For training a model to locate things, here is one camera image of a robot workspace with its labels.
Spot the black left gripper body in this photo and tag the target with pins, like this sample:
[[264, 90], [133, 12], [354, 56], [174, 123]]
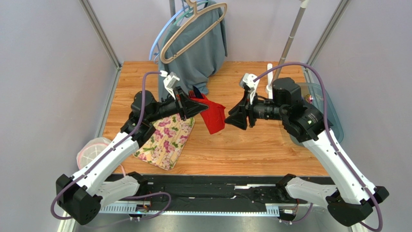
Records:
[[167, 107]]

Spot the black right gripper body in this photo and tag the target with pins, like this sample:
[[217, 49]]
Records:
[[249, 112]]

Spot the iridescent rainbow fork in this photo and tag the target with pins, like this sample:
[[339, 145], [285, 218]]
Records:
[[192, 95]]

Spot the red paper napkin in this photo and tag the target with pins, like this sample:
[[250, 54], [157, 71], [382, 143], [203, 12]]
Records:
[[214, 117]]

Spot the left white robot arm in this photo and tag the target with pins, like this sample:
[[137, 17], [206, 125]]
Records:
[[106, 167]]

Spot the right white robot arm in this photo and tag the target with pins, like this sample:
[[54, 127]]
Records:
[[352, 197]]

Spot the white garment rack stand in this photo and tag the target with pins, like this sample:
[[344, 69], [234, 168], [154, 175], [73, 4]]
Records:
[[271, 76]]

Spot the small iridescent object in tray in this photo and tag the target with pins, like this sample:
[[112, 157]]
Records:
[[309, 98]]

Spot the transparent grey plastic tray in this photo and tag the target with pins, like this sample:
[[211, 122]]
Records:
[[333, 119]]

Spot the floral melamine tray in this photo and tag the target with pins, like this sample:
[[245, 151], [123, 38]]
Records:
[[166, 144]]

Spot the light blue clothes hanger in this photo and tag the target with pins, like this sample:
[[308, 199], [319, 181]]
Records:
[[155, 51]]

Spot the grey-green hanging shirt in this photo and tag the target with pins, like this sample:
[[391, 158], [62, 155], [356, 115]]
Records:
[[202, 60]]

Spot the green clothes hanger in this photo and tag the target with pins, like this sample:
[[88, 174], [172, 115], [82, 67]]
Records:
[[187, 12]]

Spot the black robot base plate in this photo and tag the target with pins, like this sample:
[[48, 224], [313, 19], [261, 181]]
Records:
[[217, 193]]

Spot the aluminium frame rail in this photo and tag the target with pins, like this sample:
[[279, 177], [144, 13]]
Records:
[[158, 202]]

